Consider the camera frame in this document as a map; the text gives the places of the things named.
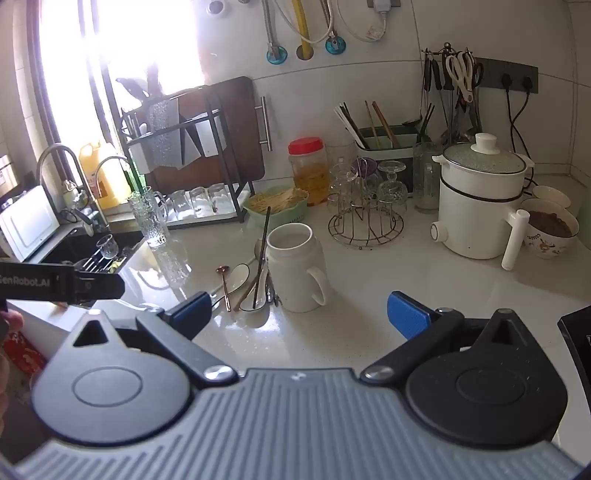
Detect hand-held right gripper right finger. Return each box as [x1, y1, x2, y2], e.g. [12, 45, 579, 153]
[359, 291, 541, 386]

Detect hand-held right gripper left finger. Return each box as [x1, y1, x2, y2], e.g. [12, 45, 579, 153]
[60, 292, 239, 391]

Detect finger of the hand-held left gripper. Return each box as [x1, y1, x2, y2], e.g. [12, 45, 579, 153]
[69, 272, 126, 308]

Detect copper teaspoon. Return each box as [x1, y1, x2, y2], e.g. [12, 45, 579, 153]
[216, 264, 233, 313]

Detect white ceramic spoon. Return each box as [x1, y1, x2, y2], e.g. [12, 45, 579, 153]
[228, 262, 271, 312]

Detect metal spoon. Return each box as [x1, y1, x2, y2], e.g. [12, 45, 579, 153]
[254, 237, 282, 308]

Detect black chopstick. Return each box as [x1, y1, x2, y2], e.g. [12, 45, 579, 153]
[252, 207, 272, 309]

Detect white ceramic mug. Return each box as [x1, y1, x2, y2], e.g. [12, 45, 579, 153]
[267, 223, 332, 313]

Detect hanging kitchen utensils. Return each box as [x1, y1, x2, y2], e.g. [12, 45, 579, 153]
[401, 42, 484, 145]

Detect person's left hand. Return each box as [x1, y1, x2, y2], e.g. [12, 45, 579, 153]
[0, 308, 25, 334]

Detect black kitchen sink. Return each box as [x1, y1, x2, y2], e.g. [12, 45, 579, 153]
[39, 222, 145, 278]

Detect red printed box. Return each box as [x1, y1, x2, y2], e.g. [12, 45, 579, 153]
[0, 331, 48, 372]

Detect textured glass mug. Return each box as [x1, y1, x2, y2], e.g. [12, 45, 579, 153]
[127, 187, 170, 248]

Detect yellow oil bottle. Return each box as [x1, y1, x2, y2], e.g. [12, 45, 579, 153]
[78, 141, 133, 210]

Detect white electric cooking pot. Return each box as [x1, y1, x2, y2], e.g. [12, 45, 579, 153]
[431, 133, 535, 271]

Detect cluster of clear stemmed glasses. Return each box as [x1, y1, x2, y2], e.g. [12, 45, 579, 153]
[329, 158, 410, 219]

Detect chrome faucet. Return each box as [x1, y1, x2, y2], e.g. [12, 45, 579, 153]
[95, 156, 137, 195]
[37, 144, 109, 232]

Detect glass pitcher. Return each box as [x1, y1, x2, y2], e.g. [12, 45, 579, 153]
[412, 141, 443, 214]

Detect dried noodles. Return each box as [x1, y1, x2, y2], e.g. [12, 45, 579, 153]
[249, 186, 308, 214]

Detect green plastic basket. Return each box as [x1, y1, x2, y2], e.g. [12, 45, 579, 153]
[243, 185, 309, 232]

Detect purple tinted glass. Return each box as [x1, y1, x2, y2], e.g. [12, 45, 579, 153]
[353, 157, 382, 185]

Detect patterned ceramic bowl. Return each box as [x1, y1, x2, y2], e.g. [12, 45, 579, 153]
[521, 198, 580, 260]

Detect grey textured mat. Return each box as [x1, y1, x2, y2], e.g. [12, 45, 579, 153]
[147, 99, 184, 169]

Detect green utensil holder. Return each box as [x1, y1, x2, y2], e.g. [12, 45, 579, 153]
[355, 126, 433, 162]

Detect white plastic cutting board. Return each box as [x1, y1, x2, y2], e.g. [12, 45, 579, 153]
[182, 114, 228, 166]

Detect red lid plastic jar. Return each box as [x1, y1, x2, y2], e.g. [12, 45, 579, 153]
[288, 137, 329, 207]

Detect tall clear glass jar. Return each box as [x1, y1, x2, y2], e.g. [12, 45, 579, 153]
[325, 137, 357, 172]

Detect white ceramic bowl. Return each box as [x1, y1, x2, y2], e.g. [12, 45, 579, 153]
[531, 185, 572, 210]

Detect bunch of chopsticks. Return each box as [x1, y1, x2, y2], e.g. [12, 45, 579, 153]
[335, 100, 435, 149]

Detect black dish rack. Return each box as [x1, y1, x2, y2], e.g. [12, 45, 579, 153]
[117, 85, 256, 228]

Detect window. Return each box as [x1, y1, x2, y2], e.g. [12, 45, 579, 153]
[28, 0, 209, 158]

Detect black power strip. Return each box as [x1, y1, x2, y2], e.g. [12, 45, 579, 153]
[473, 58, 539, 94]

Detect yellow gas pipe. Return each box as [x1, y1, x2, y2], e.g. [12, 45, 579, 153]
[295, 0, 317, 62]

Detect wire glass drying rack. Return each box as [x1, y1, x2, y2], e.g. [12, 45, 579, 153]
[328, 157, 404, 250]

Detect white handled scissors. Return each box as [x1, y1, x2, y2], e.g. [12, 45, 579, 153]
[445, 52, 476, 103]

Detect black power cable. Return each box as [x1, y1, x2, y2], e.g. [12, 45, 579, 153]
[502, 74, 520, 139]
[510, 76, 536, 185]

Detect white power cable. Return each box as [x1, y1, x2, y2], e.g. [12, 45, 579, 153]
[335, 0, 402, 45]

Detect metal flexible hose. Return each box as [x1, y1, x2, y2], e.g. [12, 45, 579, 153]
[321, 0, 339, 44]
[261, 0, 283, 56]

